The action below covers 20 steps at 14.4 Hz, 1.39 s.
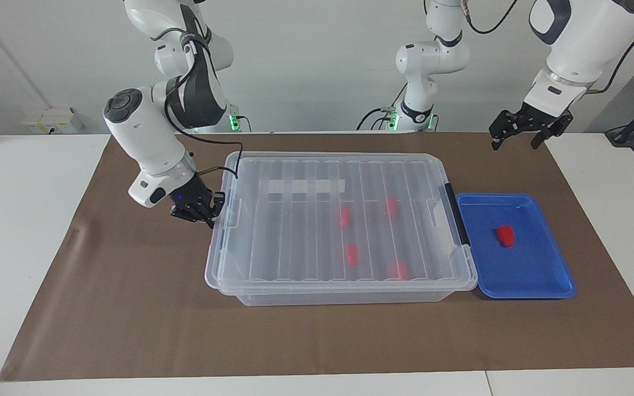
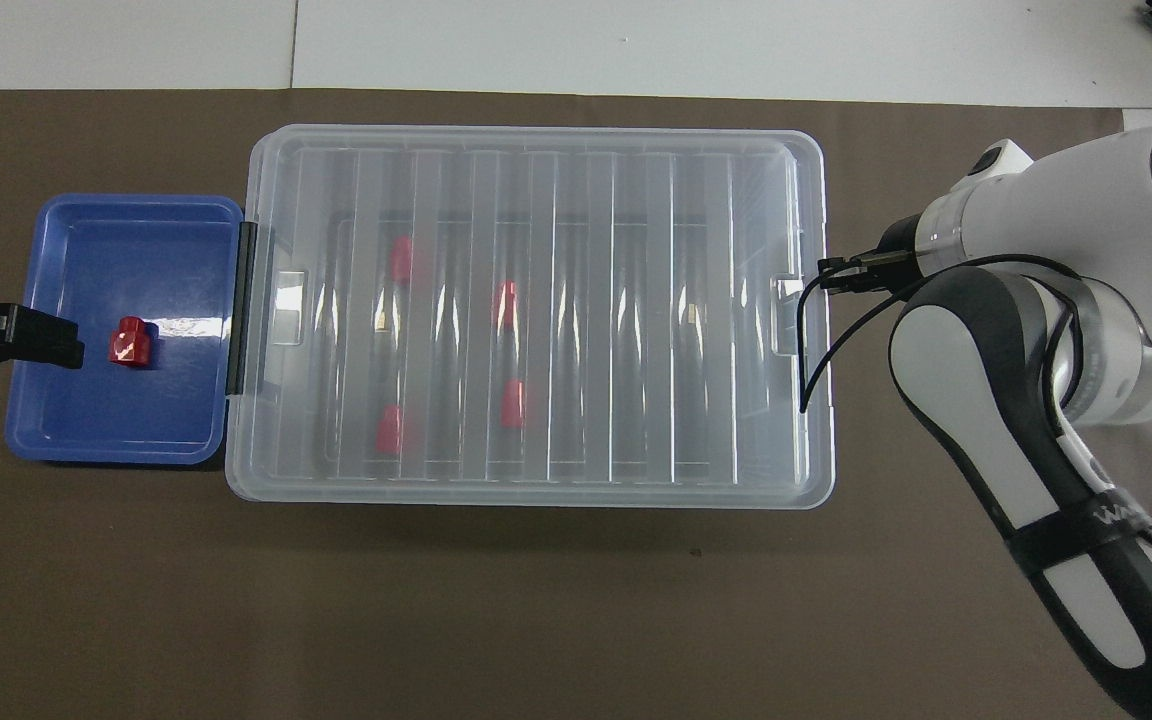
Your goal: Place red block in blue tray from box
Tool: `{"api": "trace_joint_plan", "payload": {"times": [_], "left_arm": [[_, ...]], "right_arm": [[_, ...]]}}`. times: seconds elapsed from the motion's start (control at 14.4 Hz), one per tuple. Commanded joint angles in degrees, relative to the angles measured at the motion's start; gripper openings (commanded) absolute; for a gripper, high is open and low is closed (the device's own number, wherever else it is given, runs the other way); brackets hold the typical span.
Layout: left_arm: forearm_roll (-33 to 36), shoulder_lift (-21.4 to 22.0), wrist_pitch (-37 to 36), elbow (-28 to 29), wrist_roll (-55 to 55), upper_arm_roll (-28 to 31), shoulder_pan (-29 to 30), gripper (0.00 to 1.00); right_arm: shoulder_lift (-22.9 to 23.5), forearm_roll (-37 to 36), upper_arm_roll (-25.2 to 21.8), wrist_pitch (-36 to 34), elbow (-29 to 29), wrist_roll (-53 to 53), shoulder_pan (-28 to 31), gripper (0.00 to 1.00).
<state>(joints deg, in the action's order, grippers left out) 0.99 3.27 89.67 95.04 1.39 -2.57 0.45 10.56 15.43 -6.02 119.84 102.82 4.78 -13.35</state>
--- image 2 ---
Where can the clear plastic storage box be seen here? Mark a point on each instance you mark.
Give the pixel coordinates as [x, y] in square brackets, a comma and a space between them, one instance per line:
[266, 440]

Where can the brown table mat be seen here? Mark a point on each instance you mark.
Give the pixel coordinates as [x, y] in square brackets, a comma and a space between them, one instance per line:
[576, 620]

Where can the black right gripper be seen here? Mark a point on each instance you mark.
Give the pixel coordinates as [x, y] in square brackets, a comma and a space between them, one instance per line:
[896, 262]

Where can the clear ribbed box lid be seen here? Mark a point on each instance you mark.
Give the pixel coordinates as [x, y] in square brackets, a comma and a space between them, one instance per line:
[566, 170]

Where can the red block with white sticker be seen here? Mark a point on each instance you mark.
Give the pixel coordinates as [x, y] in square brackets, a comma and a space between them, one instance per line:
[129, 341]

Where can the blue plastic tray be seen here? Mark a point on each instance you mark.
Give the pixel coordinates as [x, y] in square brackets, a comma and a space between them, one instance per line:
[136, 420]

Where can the black box latch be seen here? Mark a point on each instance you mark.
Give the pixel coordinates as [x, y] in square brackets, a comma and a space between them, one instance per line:
[241, 310]

